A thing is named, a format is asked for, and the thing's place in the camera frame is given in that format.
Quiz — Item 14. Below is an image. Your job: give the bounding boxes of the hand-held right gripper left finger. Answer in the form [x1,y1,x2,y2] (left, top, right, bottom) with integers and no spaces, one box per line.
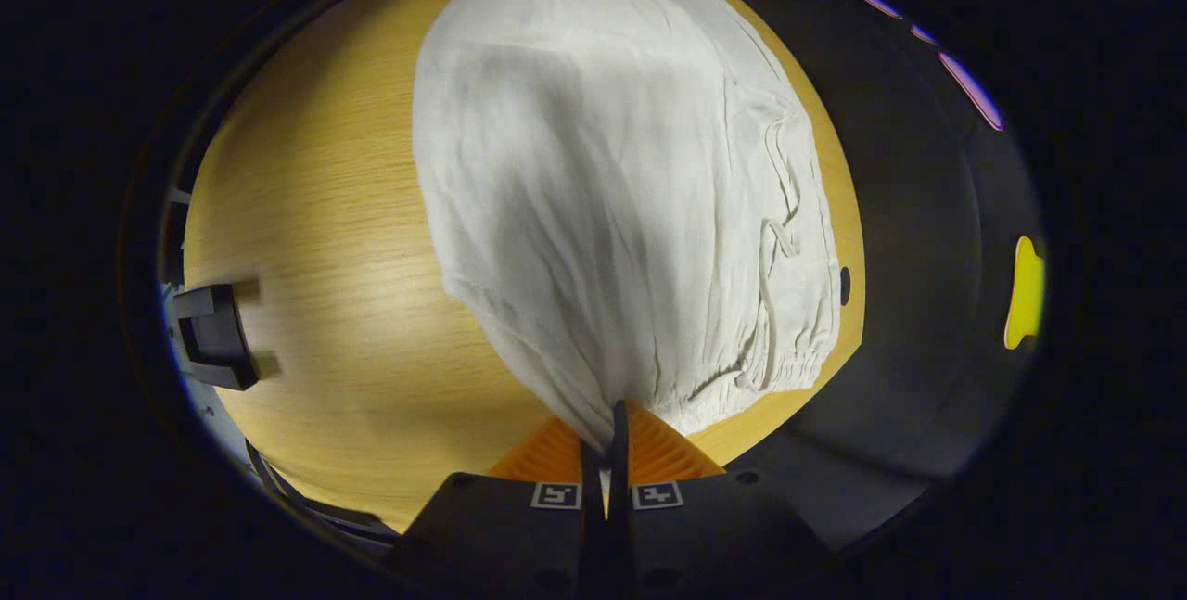
[399,415,608,597]

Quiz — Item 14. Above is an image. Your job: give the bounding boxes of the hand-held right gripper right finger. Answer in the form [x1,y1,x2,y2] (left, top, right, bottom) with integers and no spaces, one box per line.
[607,401,828,597]

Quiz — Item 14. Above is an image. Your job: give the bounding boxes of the white jeans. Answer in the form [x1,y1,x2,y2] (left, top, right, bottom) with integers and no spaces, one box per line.
[412,0,843,454]

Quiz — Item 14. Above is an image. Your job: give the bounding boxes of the black backdrop cloth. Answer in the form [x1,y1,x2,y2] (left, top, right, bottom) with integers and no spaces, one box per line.
[631,0,1049,555]

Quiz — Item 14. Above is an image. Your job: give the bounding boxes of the black bracket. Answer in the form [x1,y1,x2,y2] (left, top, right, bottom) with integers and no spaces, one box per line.
[170,282,261,392]

